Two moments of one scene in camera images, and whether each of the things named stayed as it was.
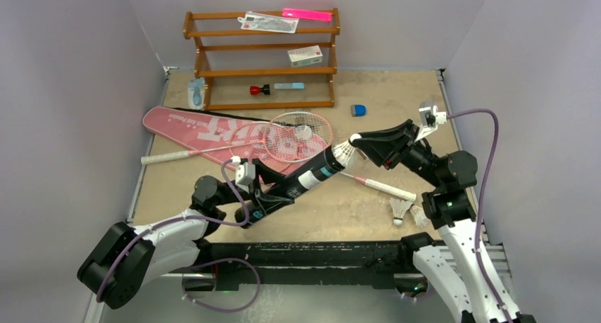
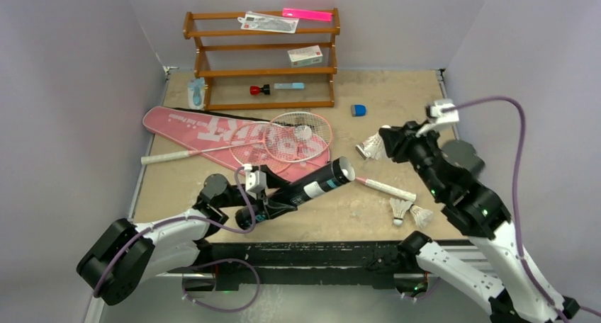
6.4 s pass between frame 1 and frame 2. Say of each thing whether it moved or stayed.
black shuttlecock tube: moved
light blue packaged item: stayed
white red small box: stayed
